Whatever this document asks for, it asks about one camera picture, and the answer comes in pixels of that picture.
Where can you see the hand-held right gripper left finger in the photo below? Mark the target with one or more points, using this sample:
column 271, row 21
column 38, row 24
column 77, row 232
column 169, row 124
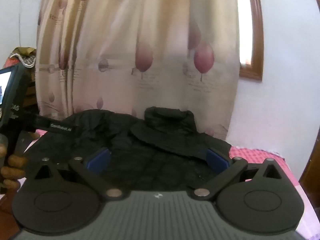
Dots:
column 98, row 161

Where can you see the brown wooden furniture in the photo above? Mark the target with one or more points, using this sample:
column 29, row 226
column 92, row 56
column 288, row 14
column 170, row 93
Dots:
column 312, row 175

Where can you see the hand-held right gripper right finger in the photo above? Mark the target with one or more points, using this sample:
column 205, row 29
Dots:
column 217, row 161

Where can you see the brown wooden window frame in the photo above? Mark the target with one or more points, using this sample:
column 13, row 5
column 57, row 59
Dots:
column 257, row 42

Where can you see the black puffer jacket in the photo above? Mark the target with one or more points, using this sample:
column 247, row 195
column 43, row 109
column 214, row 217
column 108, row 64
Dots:
column 155, row 152

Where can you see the beige leaf print curtain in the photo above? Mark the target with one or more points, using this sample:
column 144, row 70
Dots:
column 150, row 35

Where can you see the pink checkered bed sheet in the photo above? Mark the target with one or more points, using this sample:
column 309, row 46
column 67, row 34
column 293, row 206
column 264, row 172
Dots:
column 255, row 153

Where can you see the olive patterned cloth pile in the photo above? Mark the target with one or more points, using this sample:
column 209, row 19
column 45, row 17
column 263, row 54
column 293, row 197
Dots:
column 25, row 55

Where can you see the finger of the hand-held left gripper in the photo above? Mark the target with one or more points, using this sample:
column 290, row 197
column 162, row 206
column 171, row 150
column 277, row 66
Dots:
column 56, row 125

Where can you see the person's left hand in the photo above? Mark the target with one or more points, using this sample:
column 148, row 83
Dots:
column 15, row 172

